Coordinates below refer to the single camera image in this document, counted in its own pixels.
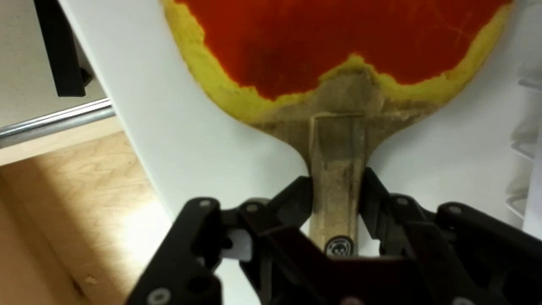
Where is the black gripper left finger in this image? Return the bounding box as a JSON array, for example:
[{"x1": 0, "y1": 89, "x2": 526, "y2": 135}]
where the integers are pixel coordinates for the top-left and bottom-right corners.
[{"x1": 125, "y1": 174, "x2": 328, "y2": 305}]

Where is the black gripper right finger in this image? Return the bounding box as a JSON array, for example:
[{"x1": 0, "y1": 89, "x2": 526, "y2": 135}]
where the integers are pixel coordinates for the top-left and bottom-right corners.
[{"x1": 357, "y1": 166, "x2": 542, "y2": 305}]

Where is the red table tennis paddle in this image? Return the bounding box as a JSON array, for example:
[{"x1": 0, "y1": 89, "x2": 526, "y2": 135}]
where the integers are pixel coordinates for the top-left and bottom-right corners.
[{"x1": 160, "y1": 0, "x2": 514, "y2": 254}]

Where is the open wooden drawer white front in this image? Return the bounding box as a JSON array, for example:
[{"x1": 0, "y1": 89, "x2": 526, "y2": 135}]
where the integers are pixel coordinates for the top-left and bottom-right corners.
[{"x1": 0, "y1": 96, "x2": 172, "y2": 305}]

